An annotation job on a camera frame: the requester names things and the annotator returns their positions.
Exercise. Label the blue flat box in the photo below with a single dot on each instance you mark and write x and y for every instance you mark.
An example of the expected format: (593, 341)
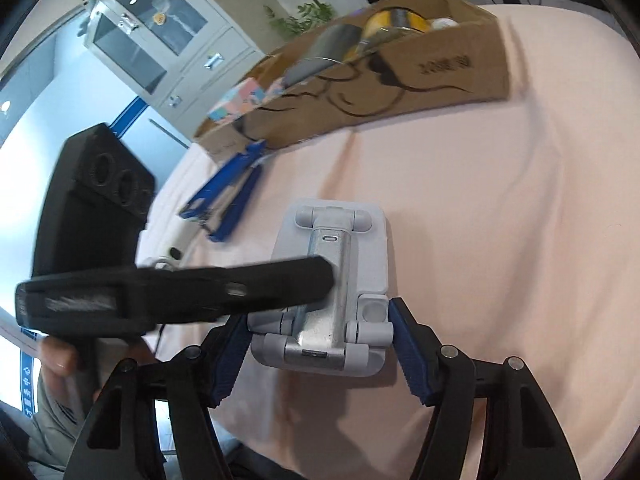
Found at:
(219, 204)

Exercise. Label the colourful cartoon game box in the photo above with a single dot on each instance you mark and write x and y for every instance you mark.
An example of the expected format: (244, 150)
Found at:
(246, 96)

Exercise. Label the silver metal can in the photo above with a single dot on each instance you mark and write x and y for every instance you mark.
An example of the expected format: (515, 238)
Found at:
(332, 47)

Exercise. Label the large open cardboard tray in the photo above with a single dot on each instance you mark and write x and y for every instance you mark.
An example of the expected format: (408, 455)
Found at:
(448, 67)

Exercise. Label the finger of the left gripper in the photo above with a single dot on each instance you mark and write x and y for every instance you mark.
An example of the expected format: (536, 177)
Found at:
(132, 301)

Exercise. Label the yellow label jar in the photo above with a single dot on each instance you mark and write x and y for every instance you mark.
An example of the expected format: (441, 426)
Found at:
(386, 26)

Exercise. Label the white squeeze bottle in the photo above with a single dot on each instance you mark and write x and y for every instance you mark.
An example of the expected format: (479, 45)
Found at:
(442, 23)

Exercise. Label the operator hand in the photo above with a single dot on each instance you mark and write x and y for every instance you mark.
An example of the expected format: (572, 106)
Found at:
(58, 357)

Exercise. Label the grey folding phone stand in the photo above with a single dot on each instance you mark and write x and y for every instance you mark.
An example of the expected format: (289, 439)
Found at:
(347, 333)

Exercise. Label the grey metal cabinet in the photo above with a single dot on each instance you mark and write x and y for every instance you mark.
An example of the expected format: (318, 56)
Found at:
(179, 56)

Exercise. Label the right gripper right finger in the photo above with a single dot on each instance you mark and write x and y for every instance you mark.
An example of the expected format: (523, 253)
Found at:
(523, 439)

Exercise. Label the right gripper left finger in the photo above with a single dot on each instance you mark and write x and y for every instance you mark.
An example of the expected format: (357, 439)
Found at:
(119, 439)

